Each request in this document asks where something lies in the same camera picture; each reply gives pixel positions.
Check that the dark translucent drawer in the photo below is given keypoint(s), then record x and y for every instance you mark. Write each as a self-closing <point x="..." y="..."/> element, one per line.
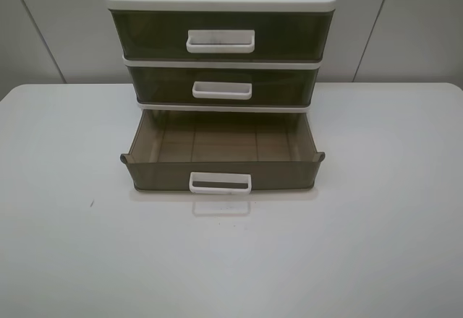
<point x="192" y="86"/>
<point x="222" y="153"/>
<point x="228" y="36"/>

